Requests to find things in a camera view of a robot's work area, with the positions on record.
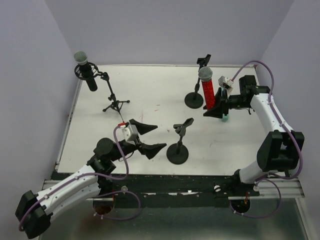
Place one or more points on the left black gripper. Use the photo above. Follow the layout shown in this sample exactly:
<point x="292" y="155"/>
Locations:
<point x="139" y="144"/>

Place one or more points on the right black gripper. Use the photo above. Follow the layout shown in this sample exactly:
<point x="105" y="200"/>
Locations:
<point x="224" y="102"/>

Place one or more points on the round-base mic stand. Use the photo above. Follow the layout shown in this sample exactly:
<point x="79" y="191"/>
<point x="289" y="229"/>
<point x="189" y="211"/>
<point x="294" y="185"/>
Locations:
<point x="193" y="99"/>
<point x="178" y="153"/>

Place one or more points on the red glitter microphone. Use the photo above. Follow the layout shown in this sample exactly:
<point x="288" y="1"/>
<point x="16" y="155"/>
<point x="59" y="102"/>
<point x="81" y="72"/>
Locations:
<point x="205" y="75"/>

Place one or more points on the black tripod mic stand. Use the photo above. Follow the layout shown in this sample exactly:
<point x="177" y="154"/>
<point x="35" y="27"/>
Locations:
<point x="116" y="104"/>

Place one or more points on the black glitter microphone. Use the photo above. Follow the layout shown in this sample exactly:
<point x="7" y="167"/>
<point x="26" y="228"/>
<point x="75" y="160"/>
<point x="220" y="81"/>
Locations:
<point x="83" y="70"/>

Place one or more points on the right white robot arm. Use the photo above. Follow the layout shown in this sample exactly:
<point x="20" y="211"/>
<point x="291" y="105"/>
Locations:
<point x="281" y="149"/>

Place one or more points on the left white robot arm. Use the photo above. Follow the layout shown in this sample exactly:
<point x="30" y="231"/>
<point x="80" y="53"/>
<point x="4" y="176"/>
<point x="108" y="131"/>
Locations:
<point x="36" y="211"/>

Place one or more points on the teal green microphone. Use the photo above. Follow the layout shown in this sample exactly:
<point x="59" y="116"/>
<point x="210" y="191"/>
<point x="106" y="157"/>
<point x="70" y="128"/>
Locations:
<point x="225" y="118"/>

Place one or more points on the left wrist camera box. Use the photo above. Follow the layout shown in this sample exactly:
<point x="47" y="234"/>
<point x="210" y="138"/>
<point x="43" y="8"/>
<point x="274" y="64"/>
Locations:
<point x="130" y="133"/>

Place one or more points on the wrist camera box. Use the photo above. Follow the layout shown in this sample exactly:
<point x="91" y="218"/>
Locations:
<point x="226" y="84"/>
<point x="130" y="133"/>

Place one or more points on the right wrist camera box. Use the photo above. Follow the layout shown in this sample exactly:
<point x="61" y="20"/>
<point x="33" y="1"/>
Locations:
<point x="226" y="84"/>

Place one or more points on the black front mounting rail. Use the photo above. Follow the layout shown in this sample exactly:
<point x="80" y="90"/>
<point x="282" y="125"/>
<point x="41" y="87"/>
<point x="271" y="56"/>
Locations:
<point x="181" y="191"/>

